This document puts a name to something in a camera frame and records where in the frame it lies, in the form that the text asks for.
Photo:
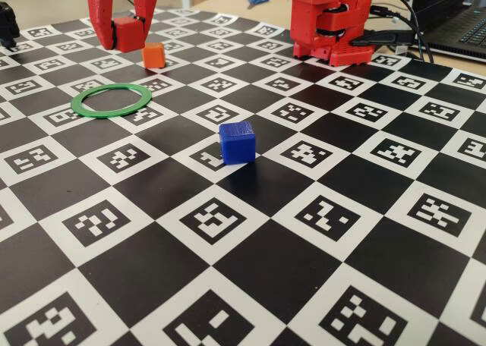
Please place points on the black power plug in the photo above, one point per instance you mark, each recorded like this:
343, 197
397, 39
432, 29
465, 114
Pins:
379, 38

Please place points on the red cube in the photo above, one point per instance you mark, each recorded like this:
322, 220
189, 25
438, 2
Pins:
129, 35

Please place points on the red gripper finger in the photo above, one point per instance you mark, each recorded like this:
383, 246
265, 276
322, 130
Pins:
100, 12
147, 0

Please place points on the black white marker mat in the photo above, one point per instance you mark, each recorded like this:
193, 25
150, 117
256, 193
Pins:
243, 247

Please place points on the orange cube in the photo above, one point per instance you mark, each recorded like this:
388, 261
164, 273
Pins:
155, 57

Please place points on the black laptop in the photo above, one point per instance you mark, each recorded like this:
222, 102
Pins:
455, 31

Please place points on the small grey adapter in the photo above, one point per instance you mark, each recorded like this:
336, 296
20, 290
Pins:
401, 50

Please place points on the blue cube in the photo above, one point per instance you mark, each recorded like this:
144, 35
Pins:
237, 145

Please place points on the red robot arm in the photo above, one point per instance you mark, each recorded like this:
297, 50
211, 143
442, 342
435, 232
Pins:
303, 19

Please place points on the black clamp device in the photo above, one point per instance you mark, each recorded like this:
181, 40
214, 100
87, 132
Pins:
7, 23

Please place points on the blue scissors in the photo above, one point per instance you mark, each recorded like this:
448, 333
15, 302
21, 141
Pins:
258, 0

